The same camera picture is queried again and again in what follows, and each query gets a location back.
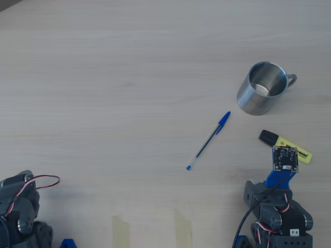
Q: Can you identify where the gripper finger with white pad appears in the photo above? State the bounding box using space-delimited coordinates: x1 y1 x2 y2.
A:
244 180 265 208

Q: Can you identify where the grey gripper body with camera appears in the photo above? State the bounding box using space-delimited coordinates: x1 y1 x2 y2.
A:
254 188 294 211

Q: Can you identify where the grey gripper body without camera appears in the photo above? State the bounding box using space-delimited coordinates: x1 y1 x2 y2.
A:
0 169 41 220

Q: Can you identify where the blue ballpoint pen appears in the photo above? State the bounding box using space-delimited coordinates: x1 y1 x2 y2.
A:
185 111 231 171

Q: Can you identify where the silver steel cup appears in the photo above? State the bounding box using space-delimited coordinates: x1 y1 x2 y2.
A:
236 61 297 116

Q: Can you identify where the yellow highlighter black cap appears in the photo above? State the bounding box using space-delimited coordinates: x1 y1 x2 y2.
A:
258 129 313 165

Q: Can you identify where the yellowish tape strip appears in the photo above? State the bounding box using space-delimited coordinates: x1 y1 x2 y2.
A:
112 215 130 248
173 208 194 248

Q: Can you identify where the thin black wrist camera cable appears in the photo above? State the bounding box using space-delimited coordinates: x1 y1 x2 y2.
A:
232 167 293 248

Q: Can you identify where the grey robot arm with camera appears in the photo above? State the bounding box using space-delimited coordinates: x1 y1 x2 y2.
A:
250 198 314 248

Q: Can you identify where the grey robot arm without camera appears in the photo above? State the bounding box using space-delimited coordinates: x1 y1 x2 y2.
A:
0 204 54 248

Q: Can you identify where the red white black servo cable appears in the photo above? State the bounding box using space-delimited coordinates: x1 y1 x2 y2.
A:
4 175 61 220

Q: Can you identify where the camera board blue mount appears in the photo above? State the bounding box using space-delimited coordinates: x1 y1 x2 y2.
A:
263 145 300 189

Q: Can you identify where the blue base plate small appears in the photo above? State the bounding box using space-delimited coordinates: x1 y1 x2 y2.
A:
236 234 251 248

